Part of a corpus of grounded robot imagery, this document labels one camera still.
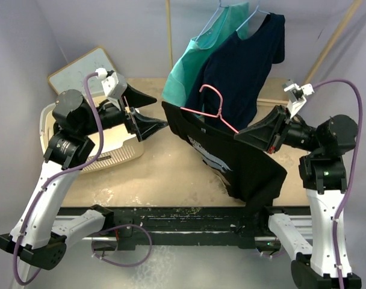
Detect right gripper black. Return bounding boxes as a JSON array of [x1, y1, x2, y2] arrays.
[[235, 104, 323, 154]]

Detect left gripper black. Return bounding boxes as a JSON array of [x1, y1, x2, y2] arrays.
[[79, 81, 167, 140]]

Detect black printed t shirt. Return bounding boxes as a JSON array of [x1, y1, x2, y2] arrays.
[[161, 101, 287, 213]]

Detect pink wire hanger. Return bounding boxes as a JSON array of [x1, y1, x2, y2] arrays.
[[179, 84, 241, 134]]

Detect navy blue t shirt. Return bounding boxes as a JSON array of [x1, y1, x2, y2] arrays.
[[185, 13, 285, 131]]

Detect blue wire hanger navy shirt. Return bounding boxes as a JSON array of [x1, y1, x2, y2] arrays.
[[236, 0, 270, 32]]

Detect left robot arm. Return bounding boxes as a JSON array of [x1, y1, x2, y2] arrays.
[[0, 89, 168, 270]]

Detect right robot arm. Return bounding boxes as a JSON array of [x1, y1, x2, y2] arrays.
[[234, 105, 362, 288]]

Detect teal green t shirt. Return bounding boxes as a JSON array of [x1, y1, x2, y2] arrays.
[[162, 2, 249, 107]]

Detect cream plastic laundry basket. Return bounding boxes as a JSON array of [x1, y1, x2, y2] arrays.
[[40, 104, 144, 173]]

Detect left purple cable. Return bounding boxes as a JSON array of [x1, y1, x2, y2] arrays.
[[13, 72, 107, 286]]

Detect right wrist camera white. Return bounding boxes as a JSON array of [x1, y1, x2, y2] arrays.
[[282, 80, 314, 119]]

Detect small whiteboard wooden frame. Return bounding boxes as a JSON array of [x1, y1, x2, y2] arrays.
[[48, 47, 116, 96]]

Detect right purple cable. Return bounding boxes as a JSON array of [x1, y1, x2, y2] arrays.
[[312, 78, 363, 289]]

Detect purple cable loop under rail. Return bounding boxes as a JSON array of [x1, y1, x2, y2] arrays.
[[91, 224, 153, 267]]

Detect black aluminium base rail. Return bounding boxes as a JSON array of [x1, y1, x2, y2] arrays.
[[69, 206, 312, 250]]

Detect blue wire hanger teal shirt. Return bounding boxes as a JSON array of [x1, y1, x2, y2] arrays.
[[195, 0, 226, 42]]

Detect wooden clothes rack frame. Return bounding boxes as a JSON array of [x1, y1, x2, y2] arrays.
[[165, 0, 364, 106]]

